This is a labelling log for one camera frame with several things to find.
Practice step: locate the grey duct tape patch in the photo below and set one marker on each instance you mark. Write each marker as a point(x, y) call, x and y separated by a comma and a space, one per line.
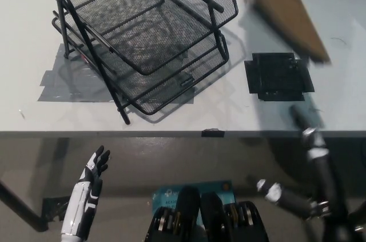
point(60, 87)

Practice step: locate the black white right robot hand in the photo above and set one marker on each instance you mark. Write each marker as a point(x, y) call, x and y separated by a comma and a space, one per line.
point(323, 173)

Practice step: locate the black tape square patch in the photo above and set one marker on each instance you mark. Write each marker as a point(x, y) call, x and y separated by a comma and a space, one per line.
point(277, 79)

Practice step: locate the brown spiral notebook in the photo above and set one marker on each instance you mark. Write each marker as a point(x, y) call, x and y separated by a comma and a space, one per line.
point(288, 4)

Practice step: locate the teal router box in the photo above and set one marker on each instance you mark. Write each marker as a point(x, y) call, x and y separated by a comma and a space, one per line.
point(166, 196)

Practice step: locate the black diagonal table leg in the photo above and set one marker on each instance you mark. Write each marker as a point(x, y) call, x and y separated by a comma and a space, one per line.
point(20, 204)

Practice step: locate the black floor tape patch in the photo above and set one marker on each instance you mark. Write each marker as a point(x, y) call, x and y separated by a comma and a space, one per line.
point(54, 210)

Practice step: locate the thin black thread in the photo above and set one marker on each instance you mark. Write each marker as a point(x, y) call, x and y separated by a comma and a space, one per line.
point(340, 39)

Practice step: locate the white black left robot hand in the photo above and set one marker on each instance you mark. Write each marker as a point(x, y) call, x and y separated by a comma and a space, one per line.
point(85, 190)

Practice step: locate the black mesh two-tier file tray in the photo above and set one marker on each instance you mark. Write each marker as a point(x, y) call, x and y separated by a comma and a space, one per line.
point(160, 102)

